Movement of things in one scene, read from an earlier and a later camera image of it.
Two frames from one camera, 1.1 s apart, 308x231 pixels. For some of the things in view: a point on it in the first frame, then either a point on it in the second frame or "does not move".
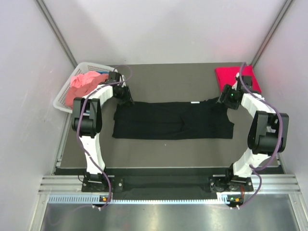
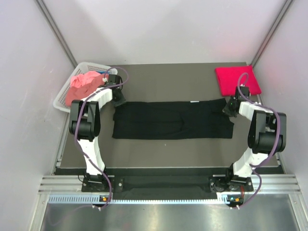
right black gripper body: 229,99 -> 228,109
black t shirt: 198,120 does not move
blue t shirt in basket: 103,71 does not move
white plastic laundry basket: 59,102 does not move
